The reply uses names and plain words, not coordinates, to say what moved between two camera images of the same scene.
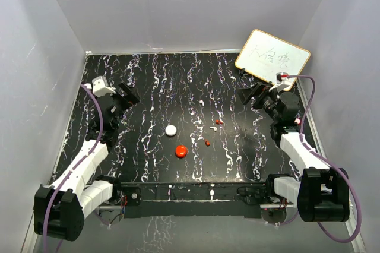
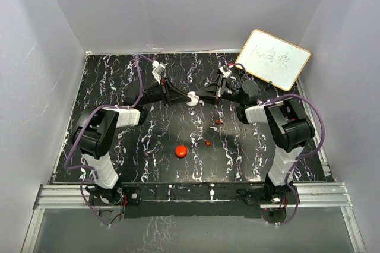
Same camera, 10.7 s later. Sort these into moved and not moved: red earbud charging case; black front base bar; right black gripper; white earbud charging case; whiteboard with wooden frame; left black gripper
Moved: right black gripper; left black gripper; white earbud charging case
Not moved: whiteboard with wooden frame; black front base bar; red earbud charging case
